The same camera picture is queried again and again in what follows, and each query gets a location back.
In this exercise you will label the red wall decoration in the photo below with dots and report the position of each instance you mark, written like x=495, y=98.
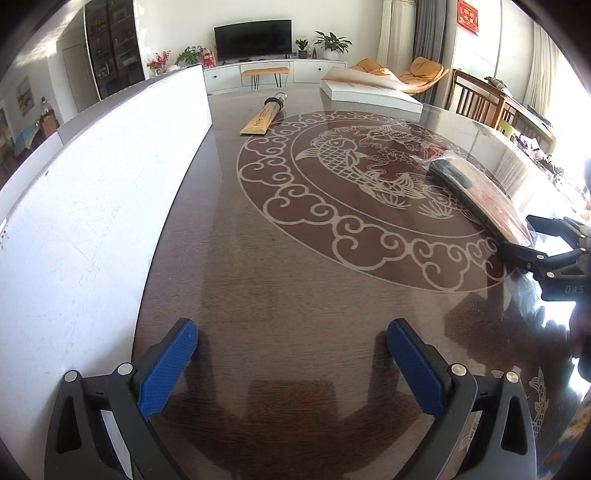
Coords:
x=467, y=16

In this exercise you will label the green leafy potted plant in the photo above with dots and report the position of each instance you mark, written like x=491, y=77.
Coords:
x=188, y=55

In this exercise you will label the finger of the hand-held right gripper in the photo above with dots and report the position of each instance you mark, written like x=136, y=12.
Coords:
x=521, y=254
x=551, y=225

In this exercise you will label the orange lounge chair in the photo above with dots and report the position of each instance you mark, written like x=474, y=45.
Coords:
x=420, y=71

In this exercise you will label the large potted plant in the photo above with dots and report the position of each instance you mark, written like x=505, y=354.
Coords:
x=331, y=42

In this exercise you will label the wooden chair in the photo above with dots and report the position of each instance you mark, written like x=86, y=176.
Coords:
x=475, y=99

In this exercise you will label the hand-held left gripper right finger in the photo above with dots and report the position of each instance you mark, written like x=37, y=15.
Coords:
x=415, y=369

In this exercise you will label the white curtain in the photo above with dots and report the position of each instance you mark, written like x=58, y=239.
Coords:
x=392, y=27

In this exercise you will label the wooden bench with metal legs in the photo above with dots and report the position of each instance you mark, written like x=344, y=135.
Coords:
x=265, y=71

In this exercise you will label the framed wall picture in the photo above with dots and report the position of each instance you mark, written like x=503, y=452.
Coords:
x=24, y=99

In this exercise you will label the gold tube with clear cap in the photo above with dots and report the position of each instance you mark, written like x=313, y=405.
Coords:
x=261, y=120

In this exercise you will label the red flower plant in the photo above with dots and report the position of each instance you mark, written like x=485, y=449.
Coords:
x=159, y=62

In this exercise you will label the white television cabinet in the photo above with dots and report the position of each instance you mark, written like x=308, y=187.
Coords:
x=309, y=71

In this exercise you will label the red gift box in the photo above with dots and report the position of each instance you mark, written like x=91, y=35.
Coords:
x=209, y=57

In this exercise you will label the small potted plant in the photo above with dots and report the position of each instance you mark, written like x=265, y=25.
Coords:
x=302, y=46

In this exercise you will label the knife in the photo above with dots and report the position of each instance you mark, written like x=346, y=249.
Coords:
x=489, y=203

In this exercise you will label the black television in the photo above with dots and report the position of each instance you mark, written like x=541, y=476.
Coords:
x=253, y=40

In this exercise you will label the dark glass cabinet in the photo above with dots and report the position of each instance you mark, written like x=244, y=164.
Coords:
x=115, y=46

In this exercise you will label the white flat box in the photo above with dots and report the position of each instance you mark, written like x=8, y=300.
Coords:
x=369, y=94

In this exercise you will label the grey curtain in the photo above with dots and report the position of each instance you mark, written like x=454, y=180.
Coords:
x=429, y=27

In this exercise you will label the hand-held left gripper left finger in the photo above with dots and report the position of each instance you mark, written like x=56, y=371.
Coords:
x=166, y=369

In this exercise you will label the wooden side table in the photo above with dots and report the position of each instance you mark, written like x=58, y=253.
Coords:
x=526, y=115

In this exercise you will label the large white board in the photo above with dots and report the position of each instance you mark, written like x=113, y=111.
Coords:
x=92, y=230

